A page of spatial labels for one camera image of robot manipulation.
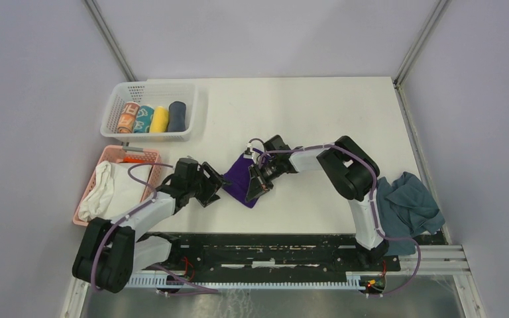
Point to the purple towel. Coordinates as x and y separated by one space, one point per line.
238 175

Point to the teal patterned rolled towel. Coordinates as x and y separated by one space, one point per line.
143 119

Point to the pink plastic basket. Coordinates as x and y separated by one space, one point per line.
113 153

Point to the white cloth in basket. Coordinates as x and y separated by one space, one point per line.
118 187

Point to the right corner metal rail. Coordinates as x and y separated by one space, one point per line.
420 40

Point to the white plastic basket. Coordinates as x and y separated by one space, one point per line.
154 94

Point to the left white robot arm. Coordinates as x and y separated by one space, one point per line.
112 250

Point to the yellow rolled towel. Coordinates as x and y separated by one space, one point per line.
160 120

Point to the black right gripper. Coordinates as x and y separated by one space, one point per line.
258 185

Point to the left corner metal rail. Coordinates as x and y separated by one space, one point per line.
108 36

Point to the corner metal rail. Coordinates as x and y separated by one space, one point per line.
108 36
420 40

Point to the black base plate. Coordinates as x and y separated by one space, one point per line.
250 258

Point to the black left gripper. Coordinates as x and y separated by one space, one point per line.
213 183

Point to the orange item in basket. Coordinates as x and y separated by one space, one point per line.
129 160

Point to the orange patterned rolled towel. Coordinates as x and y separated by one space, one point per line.
127 118

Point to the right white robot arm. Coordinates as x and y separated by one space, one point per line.
351 172

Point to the aluminium frame rails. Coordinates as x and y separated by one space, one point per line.
439 284

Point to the teal blue towel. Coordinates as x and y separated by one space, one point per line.
406 208

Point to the dark grey towel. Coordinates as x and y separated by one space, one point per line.
177 117

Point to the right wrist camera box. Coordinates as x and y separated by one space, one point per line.
250 153

